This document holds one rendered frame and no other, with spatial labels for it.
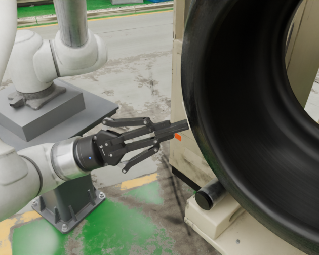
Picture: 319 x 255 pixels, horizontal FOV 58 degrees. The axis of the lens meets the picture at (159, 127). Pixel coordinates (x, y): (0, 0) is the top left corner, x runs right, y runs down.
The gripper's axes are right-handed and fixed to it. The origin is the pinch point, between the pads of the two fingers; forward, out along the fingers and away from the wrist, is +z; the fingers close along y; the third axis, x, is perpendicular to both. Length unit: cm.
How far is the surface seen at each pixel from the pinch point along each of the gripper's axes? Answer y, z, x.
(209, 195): 14.8, 3.2, 3.0
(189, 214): 21.1, -3.4, -1.7
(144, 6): -102, -73, -467
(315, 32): -3, 50, -65
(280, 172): 18.3, 18.5, -5.9
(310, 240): 19.1, 17.7, 15.6
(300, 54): 3, 43, -62
